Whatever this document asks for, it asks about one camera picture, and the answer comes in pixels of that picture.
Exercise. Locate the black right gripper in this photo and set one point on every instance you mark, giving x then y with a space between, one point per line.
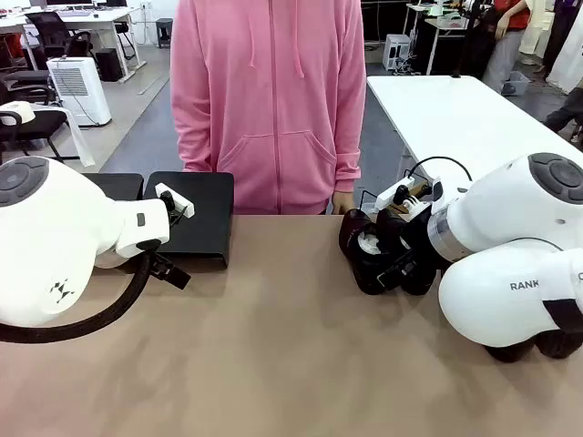
416 236

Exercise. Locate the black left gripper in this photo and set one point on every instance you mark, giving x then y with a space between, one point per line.
170 271

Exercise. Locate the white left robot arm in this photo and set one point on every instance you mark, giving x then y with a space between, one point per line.
54 236

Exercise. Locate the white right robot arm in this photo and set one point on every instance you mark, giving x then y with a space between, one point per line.
501 214

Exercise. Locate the wide black shoe stand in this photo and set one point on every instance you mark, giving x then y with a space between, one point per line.
209 218

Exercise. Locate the narrow black shoe stand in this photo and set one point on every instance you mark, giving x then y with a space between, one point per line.
118 184

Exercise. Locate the person's left hand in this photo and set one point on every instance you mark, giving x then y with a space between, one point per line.
344 202

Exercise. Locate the white draped cloth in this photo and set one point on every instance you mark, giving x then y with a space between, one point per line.
82 141

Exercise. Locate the person in pink hoodie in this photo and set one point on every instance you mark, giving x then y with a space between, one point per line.
268 114

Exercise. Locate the white dehumidifier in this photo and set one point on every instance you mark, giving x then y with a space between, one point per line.
79 100

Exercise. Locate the black office chair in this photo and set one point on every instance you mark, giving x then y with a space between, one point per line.
27 77
50 27
36 129

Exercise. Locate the black computer tower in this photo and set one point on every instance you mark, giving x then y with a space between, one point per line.
109 64

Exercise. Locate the white cap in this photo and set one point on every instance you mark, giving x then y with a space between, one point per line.
20 111

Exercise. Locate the white computer case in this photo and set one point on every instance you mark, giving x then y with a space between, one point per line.
394 52

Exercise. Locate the grey plastic bin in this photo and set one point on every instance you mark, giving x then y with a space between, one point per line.
517 84

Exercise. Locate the white framed black table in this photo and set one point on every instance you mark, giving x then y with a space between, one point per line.
446 45

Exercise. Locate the dark trousered leg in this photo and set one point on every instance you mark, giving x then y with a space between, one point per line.
567 114

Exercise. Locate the dark grey stool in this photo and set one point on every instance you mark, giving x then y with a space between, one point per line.
165 29

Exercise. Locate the figure in red top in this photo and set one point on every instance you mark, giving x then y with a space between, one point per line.
505 54

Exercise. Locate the white office desk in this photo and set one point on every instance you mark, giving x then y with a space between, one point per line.
95 18

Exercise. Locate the white hanging garment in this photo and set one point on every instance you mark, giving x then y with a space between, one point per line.
571 68

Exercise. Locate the grey keyboard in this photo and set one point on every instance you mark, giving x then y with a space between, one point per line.
75 14

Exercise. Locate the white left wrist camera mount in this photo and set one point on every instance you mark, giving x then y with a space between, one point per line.
180 205

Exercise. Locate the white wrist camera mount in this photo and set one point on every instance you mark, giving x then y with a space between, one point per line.
391 196
180 205

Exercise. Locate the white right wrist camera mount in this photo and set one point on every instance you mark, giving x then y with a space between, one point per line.
391 196

